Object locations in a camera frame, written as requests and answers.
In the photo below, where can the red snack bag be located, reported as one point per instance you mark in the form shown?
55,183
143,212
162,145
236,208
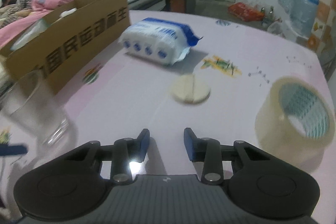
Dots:
245,12

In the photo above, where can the person lying on bed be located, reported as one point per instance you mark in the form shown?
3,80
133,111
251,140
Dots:
20,8

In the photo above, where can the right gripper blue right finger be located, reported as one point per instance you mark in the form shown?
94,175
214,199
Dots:
207,151

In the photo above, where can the brown cardboard box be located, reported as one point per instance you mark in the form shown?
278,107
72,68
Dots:
77,32

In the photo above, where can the blue white tissue pack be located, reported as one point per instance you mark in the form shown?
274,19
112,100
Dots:
162,41

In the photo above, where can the clear plastic cup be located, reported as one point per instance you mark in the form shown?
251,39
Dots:
30,103

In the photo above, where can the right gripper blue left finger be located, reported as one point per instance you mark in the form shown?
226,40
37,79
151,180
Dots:
125,151

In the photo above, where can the clear packing tape roll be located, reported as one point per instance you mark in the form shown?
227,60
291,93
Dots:
295,123

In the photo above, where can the pink quilt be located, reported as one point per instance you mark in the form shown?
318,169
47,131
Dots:
13,25

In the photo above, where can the blue water bottle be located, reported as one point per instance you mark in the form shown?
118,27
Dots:
302,15

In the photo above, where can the round beige powder puff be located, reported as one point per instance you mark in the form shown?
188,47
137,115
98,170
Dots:
190,89

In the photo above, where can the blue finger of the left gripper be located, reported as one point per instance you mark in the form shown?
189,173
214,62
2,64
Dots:
12,150

